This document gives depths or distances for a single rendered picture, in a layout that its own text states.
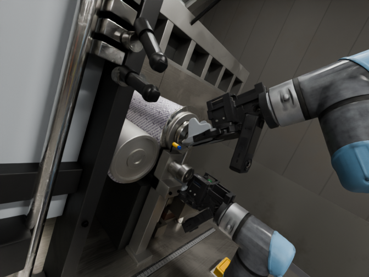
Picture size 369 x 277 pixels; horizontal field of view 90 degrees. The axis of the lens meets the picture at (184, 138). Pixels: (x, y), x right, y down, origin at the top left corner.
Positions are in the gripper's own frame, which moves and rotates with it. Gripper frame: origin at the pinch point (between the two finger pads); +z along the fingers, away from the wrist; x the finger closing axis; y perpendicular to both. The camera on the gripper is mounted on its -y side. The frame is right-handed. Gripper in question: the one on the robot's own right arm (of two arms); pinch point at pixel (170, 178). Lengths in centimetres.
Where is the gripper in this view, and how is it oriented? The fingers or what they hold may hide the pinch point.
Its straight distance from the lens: 59.8
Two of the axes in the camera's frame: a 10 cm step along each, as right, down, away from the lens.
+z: -7.0, -4.2, 5.8
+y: 3.7, -9.1, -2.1
